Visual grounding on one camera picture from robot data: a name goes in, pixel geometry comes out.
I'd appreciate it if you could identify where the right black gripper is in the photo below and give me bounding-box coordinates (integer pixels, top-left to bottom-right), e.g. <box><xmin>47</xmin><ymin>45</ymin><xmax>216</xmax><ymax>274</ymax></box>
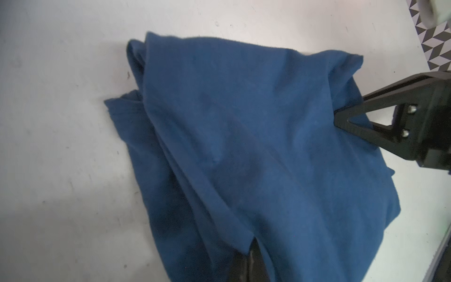
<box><xmin>334</xmin><ymin>71</ymin><xmax>451</xmax><ymax>172</ymax></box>

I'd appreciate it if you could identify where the blue mickey t-shirt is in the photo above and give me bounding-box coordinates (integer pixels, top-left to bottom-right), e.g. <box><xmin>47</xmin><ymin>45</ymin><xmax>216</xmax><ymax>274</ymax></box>
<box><xmin>105</xmin><ymin>32</ymin><xmax>400</xmax><ymax>282</ymax></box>

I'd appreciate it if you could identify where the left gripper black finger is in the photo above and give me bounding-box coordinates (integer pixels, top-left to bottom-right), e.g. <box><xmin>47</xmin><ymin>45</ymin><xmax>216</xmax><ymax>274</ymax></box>
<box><xmin>227</xmin><ymin>241</ymin><xmax>270</xmax><ymax>282</ymax></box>

